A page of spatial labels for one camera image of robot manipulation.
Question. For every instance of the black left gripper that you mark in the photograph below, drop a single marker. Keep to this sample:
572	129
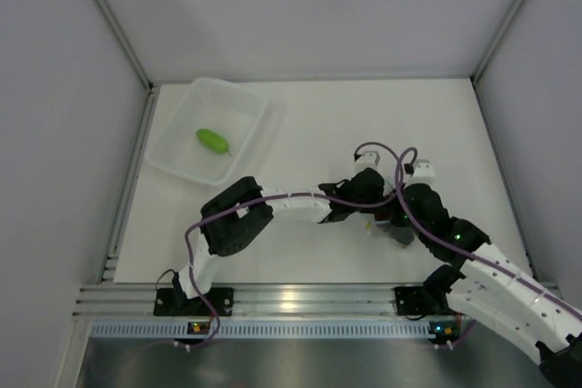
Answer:
375	210

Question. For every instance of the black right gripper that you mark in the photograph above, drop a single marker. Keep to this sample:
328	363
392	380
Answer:
396	217

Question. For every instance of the fake dark blue fruit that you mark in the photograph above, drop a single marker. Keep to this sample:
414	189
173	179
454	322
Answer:
402	235

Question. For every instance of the clear zip top bag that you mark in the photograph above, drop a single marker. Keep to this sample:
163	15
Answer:
378	228

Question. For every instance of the fake green vegetable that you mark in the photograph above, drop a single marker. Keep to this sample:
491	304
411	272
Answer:
213	141

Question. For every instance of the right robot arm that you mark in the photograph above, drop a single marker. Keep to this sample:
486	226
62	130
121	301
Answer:
476	279

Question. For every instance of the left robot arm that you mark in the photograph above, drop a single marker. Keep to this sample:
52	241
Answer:
233	219

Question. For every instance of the white perforated plastic basket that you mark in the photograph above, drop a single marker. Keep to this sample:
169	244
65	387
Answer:
244	114

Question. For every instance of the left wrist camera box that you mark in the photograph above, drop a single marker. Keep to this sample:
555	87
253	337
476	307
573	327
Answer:
366	160

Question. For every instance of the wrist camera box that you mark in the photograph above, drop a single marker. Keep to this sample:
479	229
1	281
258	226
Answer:
366	160
423	172

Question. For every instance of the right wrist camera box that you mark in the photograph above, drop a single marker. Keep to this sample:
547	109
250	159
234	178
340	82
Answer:
423	172

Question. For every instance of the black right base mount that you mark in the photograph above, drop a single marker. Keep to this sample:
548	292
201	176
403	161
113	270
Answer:
417	301

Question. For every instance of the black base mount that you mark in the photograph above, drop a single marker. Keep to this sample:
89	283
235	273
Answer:
167	304
417	301

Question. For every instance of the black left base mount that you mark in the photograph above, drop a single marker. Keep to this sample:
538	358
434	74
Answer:
167	304

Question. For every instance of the aluminium mounting rail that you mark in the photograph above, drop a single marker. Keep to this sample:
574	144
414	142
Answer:
110	300

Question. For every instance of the slotted grey cable duct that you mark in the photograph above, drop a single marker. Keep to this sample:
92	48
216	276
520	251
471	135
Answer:
231	329

